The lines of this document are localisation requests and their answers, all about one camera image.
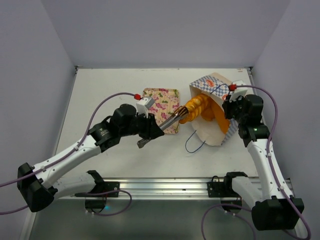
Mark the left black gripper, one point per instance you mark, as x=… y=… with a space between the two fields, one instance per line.
x=152 y=130

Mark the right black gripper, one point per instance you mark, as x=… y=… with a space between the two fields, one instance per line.
x=231 y=109

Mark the metal serving tongs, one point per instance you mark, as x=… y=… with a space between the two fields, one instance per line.
x=179 y=114

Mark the blue checkered paper bag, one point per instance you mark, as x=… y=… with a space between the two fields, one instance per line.
x=215 y=86

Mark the twisted fake bread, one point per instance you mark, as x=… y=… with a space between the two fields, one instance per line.
x=196 y=106

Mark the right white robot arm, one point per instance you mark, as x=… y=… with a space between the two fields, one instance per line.
x=273 y=205

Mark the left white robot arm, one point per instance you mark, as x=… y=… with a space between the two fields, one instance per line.
x=44 y=182

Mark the long fake baguette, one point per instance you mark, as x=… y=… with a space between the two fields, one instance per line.
x=220 y=118

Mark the floral rectangular tray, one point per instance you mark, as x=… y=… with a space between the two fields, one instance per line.
x=167 y=100

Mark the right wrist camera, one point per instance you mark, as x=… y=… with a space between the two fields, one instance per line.
x=237 y=89

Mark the aluminium mounting rail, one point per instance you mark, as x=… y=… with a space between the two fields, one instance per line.
x=142 y=188

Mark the left black base bracket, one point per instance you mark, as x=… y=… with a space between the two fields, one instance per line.
x=107 y=186

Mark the black base bracket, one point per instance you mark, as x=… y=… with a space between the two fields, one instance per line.
x=221 y=188
x=107 y=186

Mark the right black base bracket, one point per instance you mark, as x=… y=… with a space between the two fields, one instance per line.
x=221 y=188

